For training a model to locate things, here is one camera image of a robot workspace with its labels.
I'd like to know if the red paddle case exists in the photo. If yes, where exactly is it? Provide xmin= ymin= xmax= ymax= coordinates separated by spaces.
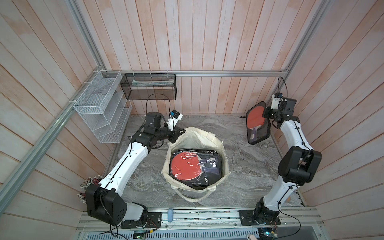
xmin=169 ymin=149 xmax=222 ymax=188
xmin=241 ymin=101 xmax=271 ymax=145

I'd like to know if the canvas tote bag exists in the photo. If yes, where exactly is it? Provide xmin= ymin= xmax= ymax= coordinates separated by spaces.
xmin=161 ymin=127 xmax=231 ymax=203

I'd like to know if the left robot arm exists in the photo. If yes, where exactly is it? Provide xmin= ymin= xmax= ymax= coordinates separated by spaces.
xmin=85 ymin=110 xmax=185 ymax=227

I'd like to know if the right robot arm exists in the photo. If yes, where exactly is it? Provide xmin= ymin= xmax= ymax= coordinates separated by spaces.
xmin=249 ymin=93 xmax=322 ymax=225

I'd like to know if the black mesh basket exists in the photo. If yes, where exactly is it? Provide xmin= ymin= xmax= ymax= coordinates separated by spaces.
xmin=120 ymin=73 xmax=177 ymax=101

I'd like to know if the small blue cylinder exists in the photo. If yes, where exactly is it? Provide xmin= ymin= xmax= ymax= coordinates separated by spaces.
xmin=167 ymin=208 xmax=174 ymax=223

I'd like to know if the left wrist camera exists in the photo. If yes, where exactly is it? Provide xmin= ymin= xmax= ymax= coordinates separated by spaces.
xmin=167 ymin=110 xmax=183 ymax=131

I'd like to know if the white wire mesh shelf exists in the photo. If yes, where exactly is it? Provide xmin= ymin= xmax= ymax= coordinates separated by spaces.
xmin=74 ymin=71 xmax=132 ymax=144

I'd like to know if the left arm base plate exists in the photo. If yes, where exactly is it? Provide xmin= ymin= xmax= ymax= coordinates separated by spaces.
xmin=121 ymin=212 xmax=162 ymax=230

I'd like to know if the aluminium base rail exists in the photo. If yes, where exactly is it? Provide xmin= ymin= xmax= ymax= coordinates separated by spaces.
xmin=74 ymin=206 xmax=326 ymax=240

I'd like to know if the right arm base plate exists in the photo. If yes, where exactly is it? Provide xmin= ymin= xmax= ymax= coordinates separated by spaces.
xmin=239 ymin=210 xmax=281 ymax=226

